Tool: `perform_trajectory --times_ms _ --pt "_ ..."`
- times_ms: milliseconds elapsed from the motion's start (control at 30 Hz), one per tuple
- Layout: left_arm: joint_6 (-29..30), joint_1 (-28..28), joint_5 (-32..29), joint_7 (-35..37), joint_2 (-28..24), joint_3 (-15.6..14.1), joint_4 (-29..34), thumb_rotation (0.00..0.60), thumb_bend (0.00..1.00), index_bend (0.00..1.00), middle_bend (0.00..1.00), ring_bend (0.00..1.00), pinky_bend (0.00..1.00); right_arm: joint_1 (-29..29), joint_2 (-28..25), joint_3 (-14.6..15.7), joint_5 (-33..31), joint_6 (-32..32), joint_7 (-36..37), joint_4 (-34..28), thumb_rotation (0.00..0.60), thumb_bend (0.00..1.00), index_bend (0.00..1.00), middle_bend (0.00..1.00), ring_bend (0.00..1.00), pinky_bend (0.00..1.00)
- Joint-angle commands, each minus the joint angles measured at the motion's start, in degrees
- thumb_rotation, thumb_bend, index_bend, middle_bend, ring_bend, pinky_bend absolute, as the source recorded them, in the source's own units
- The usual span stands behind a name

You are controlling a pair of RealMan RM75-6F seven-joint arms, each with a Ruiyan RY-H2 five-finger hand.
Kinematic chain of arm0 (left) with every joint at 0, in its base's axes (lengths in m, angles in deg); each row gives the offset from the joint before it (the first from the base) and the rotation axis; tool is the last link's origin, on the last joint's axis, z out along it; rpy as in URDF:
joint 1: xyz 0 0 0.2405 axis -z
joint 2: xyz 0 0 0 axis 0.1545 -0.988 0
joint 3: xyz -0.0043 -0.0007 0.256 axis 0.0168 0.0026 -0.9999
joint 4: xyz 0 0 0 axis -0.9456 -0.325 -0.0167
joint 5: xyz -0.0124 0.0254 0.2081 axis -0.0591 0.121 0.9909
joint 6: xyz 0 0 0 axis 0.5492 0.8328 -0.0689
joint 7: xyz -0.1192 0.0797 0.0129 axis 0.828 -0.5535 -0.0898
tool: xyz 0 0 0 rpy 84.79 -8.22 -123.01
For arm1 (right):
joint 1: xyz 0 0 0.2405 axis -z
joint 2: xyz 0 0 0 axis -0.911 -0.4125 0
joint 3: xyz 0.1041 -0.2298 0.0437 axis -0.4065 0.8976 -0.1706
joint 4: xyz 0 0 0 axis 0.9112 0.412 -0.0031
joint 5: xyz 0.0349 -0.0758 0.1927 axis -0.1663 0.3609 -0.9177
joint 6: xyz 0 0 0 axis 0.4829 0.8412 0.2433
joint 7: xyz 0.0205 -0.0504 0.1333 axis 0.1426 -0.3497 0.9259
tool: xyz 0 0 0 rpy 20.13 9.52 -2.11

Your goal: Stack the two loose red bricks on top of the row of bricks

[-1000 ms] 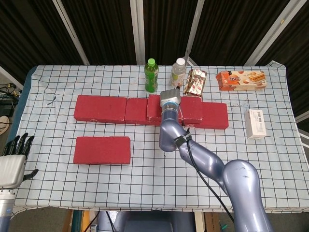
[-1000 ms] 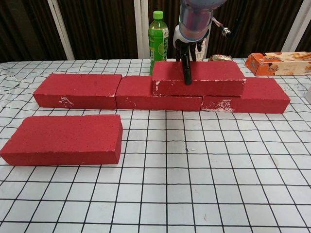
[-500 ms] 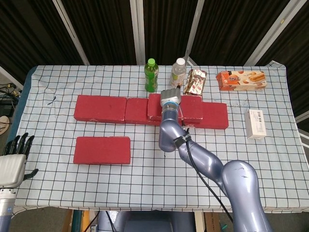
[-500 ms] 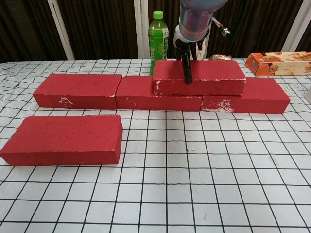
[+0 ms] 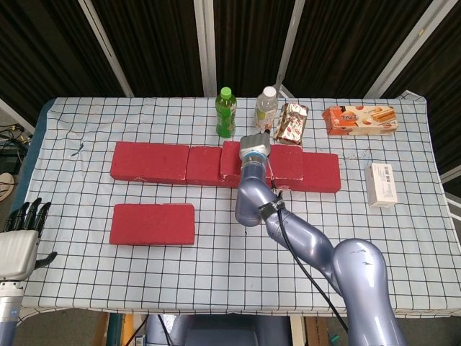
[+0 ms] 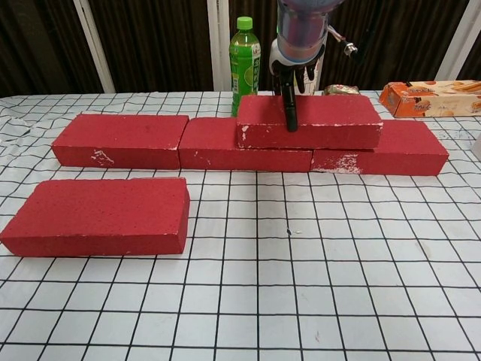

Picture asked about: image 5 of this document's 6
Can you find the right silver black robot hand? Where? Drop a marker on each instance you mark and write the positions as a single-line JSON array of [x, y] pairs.
[[255, 144]]

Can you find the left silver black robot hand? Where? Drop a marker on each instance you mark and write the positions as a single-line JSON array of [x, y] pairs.
[[16, 248]]

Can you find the red brick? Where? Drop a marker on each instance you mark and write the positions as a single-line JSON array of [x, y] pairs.
[[151, 225], [149, 162], [286, 162], [203, 164], [322, 173]]

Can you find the clear bottle with white cap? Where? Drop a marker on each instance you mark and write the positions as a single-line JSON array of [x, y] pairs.
[[266, 111]]

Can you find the gold foil snack pack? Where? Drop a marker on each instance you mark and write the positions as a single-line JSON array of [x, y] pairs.
[[291, 124]]

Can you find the green drink bottle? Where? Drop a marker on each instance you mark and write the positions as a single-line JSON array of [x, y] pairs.
[[225, 115]]

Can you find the beige shoe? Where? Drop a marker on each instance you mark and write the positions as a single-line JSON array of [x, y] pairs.
[[5, 187]]

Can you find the black box on floor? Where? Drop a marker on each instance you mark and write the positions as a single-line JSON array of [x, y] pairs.
[[9, 160]]

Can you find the orange biscuit box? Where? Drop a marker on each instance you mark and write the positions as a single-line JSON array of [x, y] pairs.
[[360, 120]]

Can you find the wooden table leg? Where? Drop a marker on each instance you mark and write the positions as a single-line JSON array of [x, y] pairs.
[[102, 329]]

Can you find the small white carton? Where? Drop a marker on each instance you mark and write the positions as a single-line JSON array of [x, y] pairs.
[[381, 184]]

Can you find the dark pleated curtain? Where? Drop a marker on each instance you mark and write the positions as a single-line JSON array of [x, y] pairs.
[[162, 43]]

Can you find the white black checked tablecloth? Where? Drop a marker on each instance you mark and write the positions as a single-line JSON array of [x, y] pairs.
[[162, 274]]

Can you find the blue-grey robot torso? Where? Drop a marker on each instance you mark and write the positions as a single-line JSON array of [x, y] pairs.
[[216, 331]]

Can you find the brown cardboard box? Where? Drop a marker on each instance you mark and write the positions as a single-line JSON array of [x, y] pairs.
[[316, 331]]

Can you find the white metal frame post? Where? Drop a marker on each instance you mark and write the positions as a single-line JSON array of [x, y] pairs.
[[289, 47], [108, 50], [205, 47], [403, 50]]

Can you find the white metal frame bar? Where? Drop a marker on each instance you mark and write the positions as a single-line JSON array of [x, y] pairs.
[[452, 176], [16, 115]]

